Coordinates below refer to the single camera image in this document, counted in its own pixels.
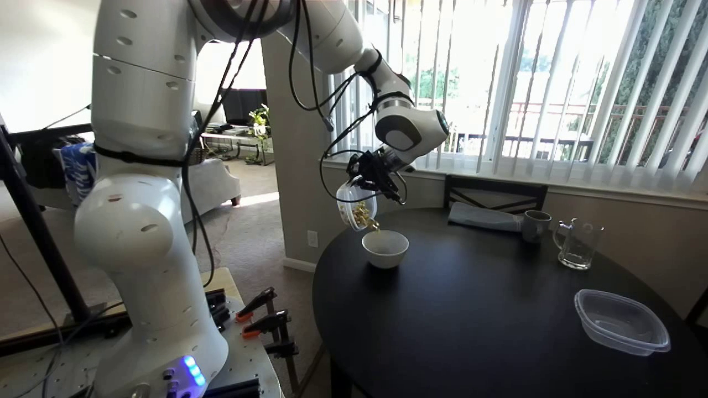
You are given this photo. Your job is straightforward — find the white vertical blinds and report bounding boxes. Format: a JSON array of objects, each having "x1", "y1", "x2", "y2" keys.
[{"x1": 345, "y1": 0, "x2": 708, "y2": 195}]

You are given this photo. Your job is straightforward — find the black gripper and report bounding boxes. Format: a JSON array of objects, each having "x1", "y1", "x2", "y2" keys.
[{"x1": 345, "y1": 148, "x2": 403, "y2": 202}]

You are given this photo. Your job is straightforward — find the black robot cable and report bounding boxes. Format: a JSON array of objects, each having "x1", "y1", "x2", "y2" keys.
[{"x1": 179, "y1": 0, "x2": 356, "y2": 290}]

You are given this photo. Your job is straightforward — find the round black table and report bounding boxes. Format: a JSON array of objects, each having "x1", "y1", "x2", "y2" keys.
[{"x1": 312, "y1": 209, "x2": 708, "y2": 398}]

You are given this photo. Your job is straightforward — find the orange black clamp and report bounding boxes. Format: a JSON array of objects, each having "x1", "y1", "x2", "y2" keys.
[
  {"x1": 235, "y1": 287, "x2": 276, "y2": 323},
  {"x1": 240, "y1": 309, "x2": 290, "y2": 340}
]

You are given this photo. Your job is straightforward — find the white bowl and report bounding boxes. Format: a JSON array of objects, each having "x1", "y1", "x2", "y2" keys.
[{"x1": 360, "y1": 230, "x2": 408, "y2": 270}]

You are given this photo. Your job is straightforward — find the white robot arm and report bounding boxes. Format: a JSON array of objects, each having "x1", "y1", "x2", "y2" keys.
[{"x1": 74, "y1": 0, "x2": 448, "y2": 398}]

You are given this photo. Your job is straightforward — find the folded grey cloth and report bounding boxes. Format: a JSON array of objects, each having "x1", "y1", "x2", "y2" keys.
[{"x1": 448, "y1": 202, "x2": 521, "y2": 231}]

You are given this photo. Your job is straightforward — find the clear drinking glass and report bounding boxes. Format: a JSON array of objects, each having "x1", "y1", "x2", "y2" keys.
[{"x1": 553, "y1": 216, "x2": 604, "y2": 271}]

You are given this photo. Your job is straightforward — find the yellow food pieces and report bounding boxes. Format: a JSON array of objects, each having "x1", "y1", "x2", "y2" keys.
[{"x1": 352, "y1": 206, "x2": 381, "y2": 230}]

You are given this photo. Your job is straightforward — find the clear plastic lunchbox lid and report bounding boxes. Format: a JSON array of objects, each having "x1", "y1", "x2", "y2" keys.
[{"x1": 573, "y1": 290, "x2": 669, "y2": 355}]

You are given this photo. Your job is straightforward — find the grey mug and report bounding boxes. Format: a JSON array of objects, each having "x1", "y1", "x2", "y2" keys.
[{"x1": 521, "y1": 209, "x2": 553, "y2": 242}]

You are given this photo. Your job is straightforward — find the black dining chair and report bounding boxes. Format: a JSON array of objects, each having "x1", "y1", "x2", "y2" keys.
[{"x1": 441, "y1": 175, "x2": 547, "y2": 214}]

